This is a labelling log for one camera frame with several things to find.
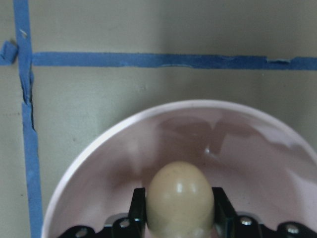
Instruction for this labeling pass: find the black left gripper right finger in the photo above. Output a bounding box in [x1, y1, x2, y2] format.
[212, 187, 262, 238]

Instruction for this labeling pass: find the brown paper table mat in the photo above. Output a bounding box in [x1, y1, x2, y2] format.
[0, 0, 317, 238]

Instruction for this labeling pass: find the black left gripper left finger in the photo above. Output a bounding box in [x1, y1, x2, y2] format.
[112, 188, 147, 238]

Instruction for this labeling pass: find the beige egg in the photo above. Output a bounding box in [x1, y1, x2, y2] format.
[146, 161, 214, 238]

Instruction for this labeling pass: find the pink bowl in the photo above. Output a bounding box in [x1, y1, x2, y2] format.
[41, 99, 317, 238]

